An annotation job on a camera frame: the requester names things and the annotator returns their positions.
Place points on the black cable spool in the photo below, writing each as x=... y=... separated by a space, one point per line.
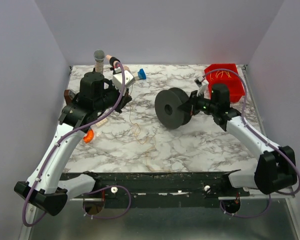
x=166 y=108

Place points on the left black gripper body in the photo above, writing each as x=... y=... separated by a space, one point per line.
x=125 y=100

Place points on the orange curved track piece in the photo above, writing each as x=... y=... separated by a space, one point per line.
x=90 y=135

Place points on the pink wooden microphone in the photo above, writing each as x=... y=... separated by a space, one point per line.
x=116 y=65

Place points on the white toy brick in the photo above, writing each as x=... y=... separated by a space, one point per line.
x=101 y=123

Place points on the grey mesh microphone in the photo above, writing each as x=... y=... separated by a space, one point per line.
x=99 y=57

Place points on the aluminium frame rail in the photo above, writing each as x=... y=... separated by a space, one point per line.
x=277 y=196

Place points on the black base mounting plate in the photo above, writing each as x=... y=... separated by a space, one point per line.
x=167 y=189

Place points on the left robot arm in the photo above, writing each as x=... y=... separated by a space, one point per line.
x=44 y=189

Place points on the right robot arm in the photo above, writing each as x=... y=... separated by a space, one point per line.
x=276 y=165

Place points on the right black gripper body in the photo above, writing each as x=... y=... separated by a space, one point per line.
x=193 y=103

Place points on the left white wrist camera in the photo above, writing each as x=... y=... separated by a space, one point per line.
x=118 y=79

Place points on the brown wooden metronome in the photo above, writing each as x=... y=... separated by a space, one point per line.
x=69 y=96

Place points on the red plastic bin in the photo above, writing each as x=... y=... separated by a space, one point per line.
x=224 y=76

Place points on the blue and white block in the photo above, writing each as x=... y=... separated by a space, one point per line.
x=141 y=75

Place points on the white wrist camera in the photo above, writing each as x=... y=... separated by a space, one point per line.
x=118 y=79
x=202 y=84

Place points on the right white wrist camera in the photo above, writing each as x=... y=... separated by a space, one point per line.
x=202 y=84

